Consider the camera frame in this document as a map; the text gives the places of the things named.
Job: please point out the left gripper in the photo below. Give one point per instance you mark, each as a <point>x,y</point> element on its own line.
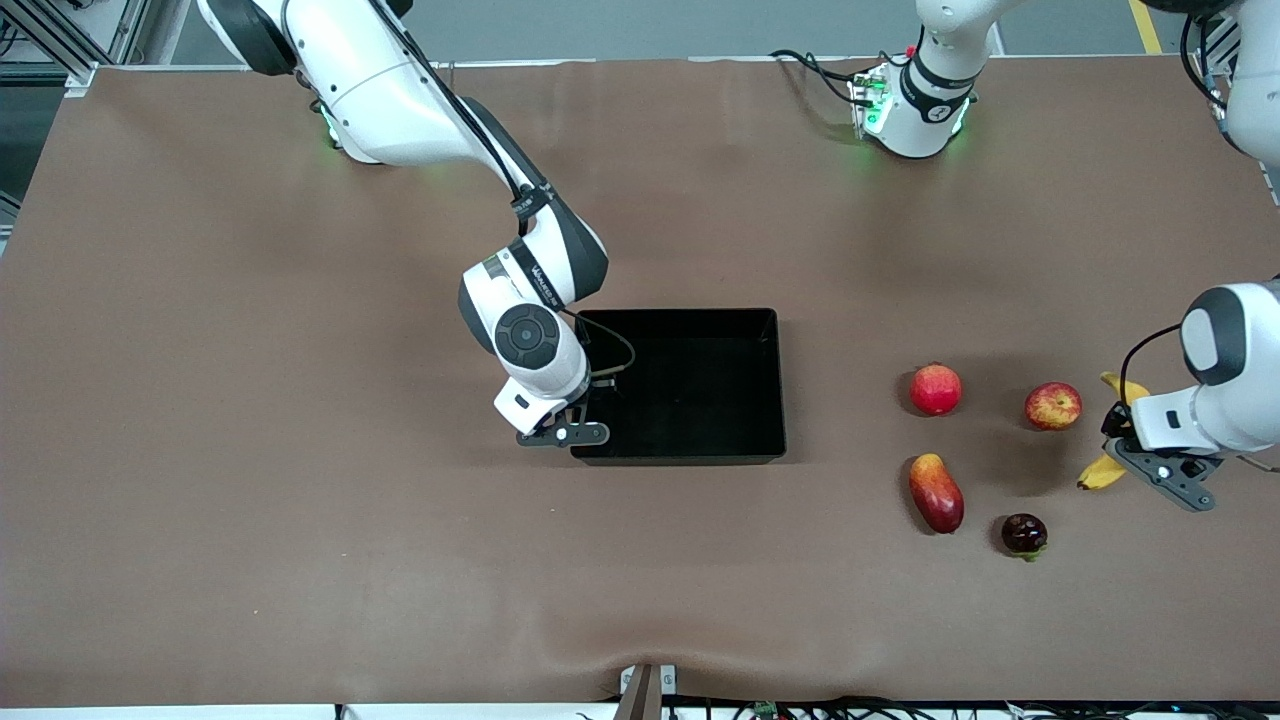
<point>1113,421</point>

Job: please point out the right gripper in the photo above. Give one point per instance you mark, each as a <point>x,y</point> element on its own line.
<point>585,403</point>

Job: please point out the yellow banana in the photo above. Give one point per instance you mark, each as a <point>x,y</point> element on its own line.
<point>1100,473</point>

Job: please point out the red yellow apple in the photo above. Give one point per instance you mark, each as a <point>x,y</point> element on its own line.
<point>1053,406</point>

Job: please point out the black plastic box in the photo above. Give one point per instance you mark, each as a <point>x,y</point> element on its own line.
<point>700,390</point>

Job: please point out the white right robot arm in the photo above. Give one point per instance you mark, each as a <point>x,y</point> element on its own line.
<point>380,90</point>

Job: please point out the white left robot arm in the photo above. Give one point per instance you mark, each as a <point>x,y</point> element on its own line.
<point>925,110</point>

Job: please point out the dark purple mangosteen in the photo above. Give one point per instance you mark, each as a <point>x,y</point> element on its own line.
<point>1024,533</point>

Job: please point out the red pomegranate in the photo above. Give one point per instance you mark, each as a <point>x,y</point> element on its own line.
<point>936,390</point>

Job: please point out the red yellow mango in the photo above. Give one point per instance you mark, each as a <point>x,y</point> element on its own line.
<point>937,495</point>

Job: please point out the brown table mat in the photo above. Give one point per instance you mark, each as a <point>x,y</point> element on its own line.
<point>300,550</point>

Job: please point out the small green connector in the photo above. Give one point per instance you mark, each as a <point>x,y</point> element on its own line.
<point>766,708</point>

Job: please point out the camera mount post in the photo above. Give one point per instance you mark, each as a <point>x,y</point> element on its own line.
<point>640,700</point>

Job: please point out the aluminium frame rack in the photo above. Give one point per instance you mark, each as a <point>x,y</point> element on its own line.
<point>60,40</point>
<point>1210,50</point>

